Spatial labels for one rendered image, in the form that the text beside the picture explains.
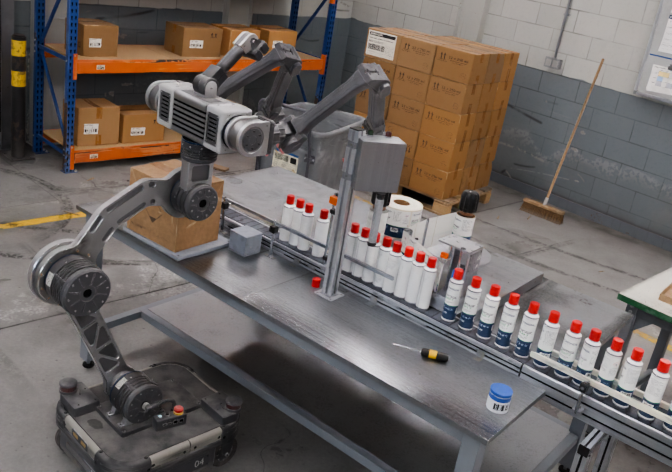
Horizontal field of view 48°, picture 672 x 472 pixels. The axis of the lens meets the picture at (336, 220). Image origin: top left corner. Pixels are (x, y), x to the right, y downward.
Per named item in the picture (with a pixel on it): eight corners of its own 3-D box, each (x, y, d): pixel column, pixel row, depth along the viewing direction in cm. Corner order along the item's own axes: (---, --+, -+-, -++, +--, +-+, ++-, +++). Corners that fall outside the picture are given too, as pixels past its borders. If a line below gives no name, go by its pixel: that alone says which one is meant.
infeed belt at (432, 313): (531, 365, 266) (534, 355, 264) (521, 373, 259) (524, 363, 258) (214, 209, 356) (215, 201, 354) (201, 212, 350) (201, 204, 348)
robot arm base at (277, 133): (251, 148, 265) (255, 114, 261) (269, 146, 271) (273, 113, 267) (267, 155, 260) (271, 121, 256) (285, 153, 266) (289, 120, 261)
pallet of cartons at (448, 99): (490, 202, 710) (526, 54, 661) (444, 218, 648) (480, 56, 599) (388, 163, 777) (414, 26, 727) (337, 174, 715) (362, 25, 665)
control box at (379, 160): (397, 193, 278) (407, 144, 271) (353, 191, 272) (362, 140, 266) (388, 184, 286) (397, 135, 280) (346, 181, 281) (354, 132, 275)
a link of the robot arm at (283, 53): (284, 33, 294) (294, 54, 291) (294, 46, 307) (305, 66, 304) (187, 91, 300) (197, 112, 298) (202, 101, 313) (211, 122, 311)
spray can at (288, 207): (293, 240, 325) (299, 196, 318) (285, 243, 321) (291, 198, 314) (284, 236, 328) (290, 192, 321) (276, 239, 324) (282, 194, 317)
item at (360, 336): (633, 319, 322) (634, 314, 322) (486, 446, 223) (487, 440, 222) (277, 169, 437) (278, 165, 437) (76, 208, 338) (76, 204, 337)
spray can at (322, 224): (326, 256, 315) (333, 210, 308) (318, 259, 311) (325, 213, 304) (316, 251, 318) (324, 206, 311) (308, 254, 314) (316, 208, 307)
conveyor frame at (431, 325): (532, 366, 267) (536, 355, 265) (519, 377, 259) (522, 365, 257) (216, 210, 357) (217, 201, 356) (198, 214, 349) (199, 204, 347)
